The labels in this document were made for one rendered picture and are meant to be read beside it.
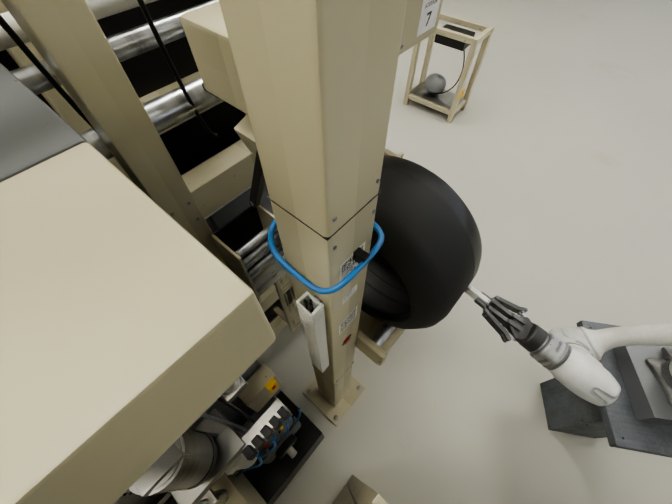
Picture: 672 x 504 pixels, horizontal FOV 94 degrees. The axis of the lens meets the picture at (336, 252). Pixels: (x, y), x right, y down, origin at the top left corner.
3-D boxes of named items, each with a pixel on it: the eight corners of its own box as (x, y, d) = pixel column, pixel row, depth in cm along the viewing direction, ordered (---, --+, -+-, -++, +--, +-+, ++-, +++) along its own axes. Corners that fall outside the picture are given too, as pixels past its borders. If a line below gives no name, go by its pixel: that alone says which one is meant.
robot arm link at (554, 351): (563, 366, 81) (542, 351, 83) (540, 371, 89) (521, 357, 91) (575, 340, 85) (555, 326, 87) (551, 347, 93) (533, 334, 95)
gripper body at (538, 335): (553, 328, 87) (523, 306, 89) (542, 351, 84) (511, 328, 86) (536, 334, 94) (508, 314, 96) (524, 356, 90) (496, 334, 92)
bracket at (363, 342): (380, 366, 113) (383, 359, 105) (301, 300, 128) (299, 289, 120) (385, 359, 115) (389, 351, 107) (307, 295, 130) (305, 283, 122)
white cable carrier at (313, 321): (322, 373, 103) (312, 316, 63) (311, 362, 105) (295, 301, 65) (331, 362, 105) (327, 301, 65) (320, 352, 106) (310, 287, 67)
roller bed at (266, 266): (258, 300, 123) (238, 259, 98) (234, 279, 128) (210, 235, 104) (294, 268, 131) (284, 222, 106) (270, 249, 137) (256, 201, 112)
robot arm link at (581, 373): (546, 378, 85) (538, 356, 96) (601, 421, 81) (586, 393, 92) (578, 352, 81) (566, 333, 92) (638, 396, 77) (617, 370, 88)
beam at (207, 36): (279, 135, 63) (265, 54, 50) (203, 91, 72) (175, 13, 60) (438, 33, 88) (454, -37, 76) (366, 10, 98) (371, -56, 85)
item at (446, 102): (450, 123, 336) (477, 40, 270) (402, 103, 358) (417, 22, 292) (465, 109, 351) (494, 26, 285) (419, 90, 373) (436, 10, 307)
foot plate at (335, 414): (336, 426, 177) (336, 426, 176) (302, 392, 187) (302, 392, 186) (365, 388, 189) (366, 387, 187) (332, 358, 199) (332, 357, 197)
